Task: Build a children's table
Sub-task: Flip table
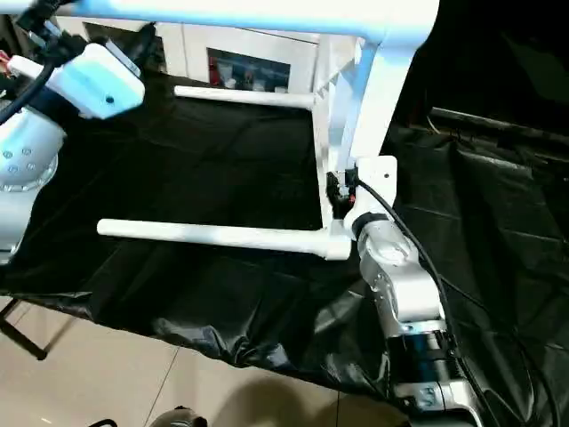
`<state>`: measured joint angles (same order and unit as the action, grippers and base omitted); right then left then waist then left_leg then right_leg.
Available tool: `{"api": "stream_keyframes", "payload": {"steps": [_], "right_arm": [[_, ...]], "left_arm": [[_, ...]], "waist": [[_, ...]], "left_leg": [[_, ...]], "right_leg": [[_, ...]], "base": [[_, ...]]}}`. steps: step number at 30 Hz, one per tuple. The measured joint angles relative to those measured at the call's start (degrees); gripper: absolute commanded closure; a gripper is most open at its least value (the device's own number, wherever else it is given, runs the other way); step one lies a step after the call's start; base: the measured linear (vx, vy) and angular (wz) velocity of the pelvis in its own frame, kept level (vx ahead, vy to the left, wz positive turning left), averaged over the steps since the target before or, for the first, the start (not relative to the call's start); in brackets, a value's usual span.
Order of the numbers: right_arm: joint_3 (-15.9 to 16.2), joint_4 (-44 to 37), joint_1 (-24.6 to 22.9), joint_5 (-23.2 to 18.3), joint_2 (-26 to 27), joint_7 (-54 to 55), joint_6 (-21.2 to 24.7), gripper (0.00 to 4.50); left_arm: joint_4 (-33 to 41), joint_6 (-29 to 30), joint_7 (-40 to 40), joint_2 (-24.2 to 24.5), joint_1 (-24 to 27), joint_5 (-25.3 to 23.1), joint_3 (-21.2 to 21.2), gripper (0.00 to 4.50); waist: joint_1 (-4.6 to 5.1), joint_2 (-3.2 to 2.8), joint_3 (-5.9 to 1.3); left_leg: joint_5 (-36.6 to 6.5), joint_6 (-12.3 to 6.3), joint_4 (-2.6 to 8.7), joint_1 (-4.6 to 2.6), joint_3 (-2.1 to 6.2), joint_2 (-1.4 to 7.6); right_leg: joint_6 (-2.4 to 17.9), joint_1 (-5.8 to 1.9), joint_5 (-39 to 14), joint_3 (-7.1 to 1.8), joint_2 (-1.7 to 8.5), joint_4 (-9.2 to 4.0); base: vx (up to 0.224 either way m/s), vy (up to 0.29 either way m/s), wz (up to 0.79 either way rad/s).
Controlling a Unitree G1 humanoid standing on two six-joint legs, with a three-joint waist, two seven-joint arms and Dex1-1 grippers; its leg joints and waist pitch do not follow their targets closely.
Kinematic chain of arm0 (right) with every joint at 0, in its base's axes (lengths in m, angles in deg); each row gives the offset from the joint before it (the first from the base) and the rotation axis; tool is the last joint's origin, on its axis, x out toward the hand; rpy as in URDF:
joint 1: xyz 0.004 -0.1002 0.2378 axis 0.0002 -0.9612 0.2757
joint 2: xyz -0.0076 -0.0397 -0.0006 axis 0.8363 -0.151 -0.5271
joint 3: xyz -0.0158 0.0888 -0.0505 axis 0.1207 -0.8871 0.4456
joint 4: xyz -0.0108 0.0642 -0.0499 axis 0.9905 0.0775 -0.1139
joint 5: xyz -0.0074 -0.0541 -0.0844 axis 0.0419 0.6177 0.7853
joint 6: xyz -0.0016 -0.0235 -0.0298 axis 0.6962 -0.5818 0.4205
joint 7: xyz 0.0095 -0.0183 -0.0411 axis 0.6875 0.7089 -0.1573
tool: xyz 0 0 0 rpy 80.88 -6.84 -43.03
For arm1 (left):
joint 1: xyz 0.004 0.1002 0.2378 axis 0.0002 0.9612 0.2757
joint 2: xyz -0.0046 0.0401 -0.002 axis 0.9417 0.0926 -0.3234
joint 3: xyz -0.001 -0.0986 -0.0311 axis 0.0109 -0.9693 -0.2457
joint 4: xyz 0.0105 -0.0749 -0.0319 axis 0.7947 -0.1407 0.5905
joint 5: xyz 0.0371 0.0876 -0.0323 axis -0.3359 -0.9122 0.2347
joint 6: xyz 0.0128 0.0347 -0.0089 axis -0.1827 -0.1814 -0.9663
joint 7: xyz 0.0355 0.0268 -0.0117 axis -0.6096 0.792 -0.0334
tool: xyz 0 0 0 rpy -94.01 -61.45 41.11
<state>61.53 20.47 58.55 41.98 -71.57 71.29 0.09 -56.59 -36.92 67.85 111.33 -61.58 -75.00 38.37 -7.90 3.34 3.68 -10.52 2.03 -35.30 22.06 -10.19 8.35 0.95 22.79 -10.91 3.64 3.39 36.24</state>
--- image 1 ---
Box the dark robot foot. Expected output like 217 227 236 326
153 407 209 427

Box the white plastic table top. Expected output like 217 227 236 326
310 0 442 263

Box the black glossy mat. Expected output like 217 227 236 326
0 70 569 404

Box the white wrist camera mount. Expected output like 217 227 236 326
341 156 398 238
8 42 147 122

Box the black folding stand frame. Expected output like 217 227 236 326
0 297 51 362

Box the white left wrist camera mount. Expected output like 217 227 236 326
8 42 147 122

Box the white cabinet with glass doors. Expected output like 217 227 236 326
57 17 371 98

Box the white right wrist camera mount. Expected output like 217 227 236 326
341 156 398 238

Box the black left wrist camera cable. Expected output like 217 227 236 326
0 61 60 126

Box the long black bar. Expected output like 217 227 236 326
428 106 569 138

